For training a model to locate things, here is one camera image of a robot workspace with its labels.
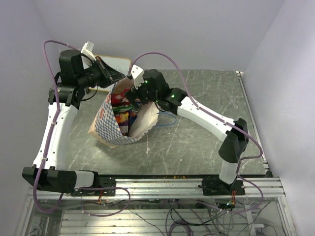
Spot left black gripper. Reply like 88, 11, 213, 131
78, 56, 126, 89

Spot red pink snack packet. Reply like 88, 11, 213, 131
111, 93, 130, 107

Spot blue checkered paper bag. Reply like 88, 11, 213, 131
87, 75, 177, 148

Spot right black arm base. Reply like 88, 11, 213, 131
198, 176, 245, 196

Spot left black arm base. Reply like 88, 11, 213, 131
70, 176, 116, 197

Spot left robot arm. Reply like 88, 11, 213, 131
22, 50, 125, 195

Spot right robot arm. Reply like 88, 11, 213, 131
126, 65, 249, 195

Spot small yellow-framed whiteboard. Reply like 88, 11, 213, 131
89, 55, 131, 92

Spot green snack packet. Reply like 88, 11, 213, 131
112, 105, 133, 113

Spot orange snack packet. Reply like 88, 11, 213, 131
115, 112, 129, 125

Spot purple snack packet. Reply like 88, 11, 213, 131
119, 121, 129, 136

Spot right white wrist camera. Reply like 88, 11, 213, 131
127, 65, 144, 89

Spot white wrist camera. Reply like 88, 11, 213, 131
127, 65, 144, 89
81, 41, 96, 61

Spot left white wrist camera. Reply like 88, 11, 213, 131
81, 41, 96, 61

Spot loose floor cables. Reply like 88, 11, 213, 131
81, 186, 271, 236

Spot aluminium rail frame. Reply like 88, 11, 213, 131
15, 175, 297, 236

